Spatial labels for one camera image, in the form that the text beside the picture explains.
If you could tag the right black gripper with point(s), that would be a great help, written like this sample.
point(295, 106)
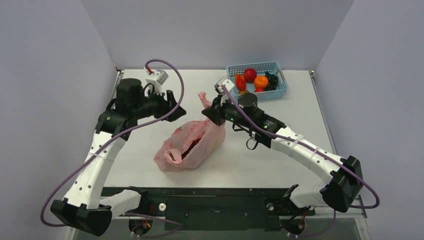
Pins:
point(214, 112)

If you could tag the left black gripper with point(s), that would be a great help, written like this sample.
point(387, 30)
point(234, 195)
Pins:
point(165, 105)

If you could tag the pink plastic bag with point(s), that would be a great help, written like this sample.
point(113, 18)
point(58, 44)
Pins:
point(168, 158)

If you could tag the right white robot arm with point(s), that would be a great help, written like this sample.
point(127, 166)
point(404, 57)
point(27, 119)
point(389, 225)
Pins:
point(340, 178)

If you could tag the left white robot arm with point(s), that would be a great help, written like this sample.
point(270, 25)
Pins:
point(82, 207)

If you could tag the red fake grapes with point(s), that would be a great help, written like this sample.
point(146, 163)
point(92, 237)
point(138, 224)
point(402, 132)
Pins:
point(191, 146)

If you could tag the small orange fake fruit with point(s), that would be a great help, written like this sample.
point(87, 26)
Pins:
point(240, 92)

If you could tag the red fake mango slice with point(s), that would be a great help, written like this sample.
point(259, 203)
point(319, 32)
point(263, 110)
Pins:
point(240, 82)

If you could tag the small red fake fruit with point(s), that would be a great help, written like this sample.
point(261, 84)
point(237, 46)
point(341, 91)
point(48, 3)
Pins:
point(259, 90)

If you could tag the red fake apple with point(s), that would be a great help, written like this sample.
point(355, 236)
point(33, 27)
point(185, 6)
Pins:
point(249, 75)

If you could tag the black fake grapes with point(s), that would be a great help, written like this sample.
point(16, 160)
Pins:
point(273, 81)

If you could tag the blue plastic basket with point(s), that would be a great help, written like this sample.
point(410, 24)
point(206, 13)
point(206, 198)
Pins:
point(272, 67)

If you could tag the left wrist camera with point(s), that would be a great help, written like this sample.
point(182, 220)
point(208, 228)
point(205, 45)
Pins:
point(155, 80)

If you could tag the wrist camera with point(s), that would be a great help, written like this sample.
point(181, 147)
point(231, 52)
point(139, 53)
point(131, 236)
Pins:
point(155, 80)
point(224, 87)

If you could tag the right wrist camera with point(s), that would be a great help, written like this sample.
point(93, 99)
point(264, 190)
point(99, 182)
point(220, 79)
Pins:
point(224, 87)

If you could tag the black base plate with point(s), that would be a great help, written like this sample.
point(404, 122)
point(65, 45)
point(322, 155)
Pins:
point(219, 209)

